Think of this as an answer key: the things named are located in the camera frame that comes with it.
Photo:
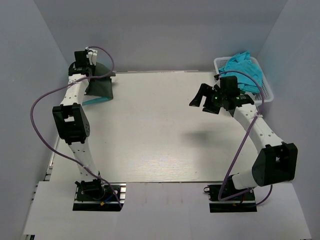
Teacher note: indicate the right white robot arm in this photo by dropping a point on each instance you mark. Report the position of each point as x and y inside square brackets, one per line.
[276, 160]

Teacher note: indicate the turquoise t shirt in basket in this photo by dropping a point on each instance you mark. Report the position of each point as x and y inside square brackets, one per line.
[242, 62]

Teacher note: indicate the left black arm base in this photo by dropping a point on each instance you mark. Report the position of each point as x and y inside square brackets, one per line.
[95, 196]

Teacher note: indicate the folded turquoise t shirt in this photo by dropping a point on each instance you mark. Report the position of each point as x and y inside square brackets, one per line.
[96, 101]

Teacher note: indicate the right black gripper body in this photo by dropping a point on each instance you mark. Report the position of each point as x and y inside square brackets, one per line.
[216, 96]

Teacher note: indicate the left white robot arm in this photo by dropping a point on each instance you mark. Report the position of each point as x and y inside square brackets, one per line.
[71, 122]

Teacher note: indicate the dark grey t shirt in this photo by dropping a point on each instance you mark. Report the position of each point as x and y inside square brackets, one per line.
[101, 87]

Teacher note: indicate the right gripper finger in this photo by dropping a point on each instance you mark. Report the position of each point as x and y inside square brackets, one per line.
[206, 91]
[211, 105]

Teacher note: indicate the white plastic laundry basket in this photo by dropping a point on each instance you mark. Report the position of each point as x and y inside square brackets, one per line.
[220, 62]

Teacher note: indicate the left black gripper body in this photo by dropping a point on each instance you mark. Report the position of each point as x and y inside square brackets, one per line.
[92, 67]

